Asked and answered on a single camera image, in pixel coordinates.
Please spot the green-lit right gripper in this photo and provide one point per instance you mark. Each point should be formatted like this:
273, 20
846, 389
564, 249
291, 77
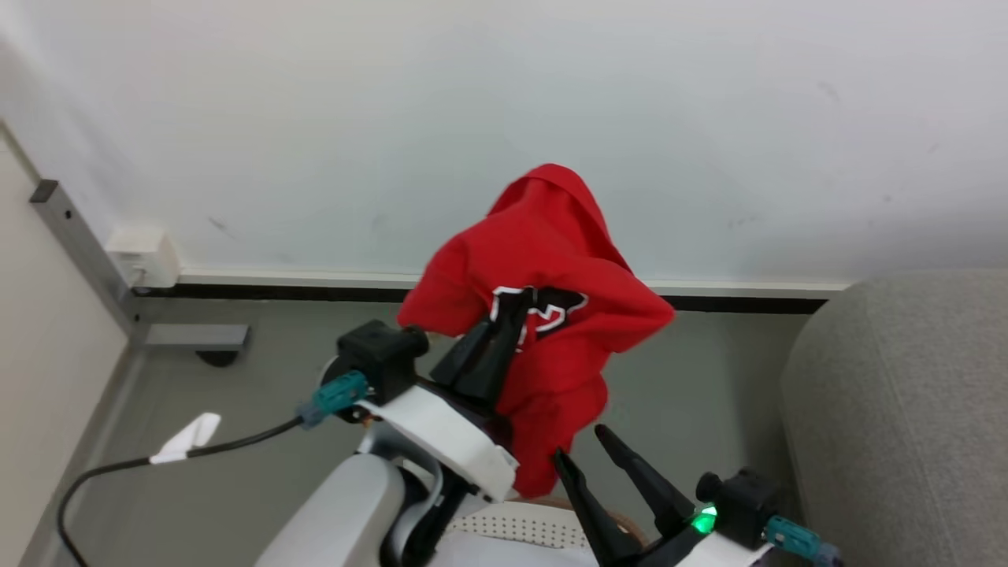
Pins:
701, 543

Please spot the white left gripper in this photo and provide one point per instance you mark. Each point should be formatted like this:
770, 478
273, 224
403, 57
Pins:
441, 433

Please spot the red hooded sweatshirt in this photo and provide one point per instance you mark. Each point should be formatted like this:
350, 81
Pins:
543, 244

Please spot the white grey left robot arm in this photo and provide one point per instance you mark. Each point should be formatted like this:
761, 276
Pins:
346, 512

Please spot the white perforated laundry basket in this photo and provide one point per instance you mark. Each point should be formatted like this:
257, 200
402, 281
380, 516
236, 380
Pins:
528, 524

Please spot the white and black baseboard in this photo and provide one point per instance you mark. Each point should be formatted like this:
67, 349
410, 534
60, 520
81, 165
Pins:
315, 285

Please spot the grey fabric sofa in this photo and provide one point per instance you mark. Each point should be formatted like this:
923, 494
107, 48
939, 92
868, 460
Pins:
898, 417

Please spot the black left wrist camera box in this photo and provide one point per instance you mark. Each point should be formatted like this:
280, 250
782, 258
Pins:
382, 354

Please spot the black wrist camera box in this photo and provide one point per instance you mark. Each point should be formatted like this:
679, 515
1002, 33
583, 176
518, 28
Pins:
740, 504
382, 354

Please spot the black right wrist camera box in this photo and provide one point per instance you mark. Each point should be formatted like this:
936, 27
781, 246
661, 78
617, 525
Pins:
740, 504

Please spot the black round frame foot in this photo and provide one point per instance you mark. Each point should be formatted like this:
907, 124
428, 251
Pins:
216, 358

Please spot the white wall socket box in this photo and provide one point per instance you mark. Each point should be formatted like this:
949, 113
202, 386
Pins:
143, 256

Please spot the grey metal frame post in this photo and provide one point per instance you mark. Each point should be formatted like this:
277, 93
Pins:
87, 244

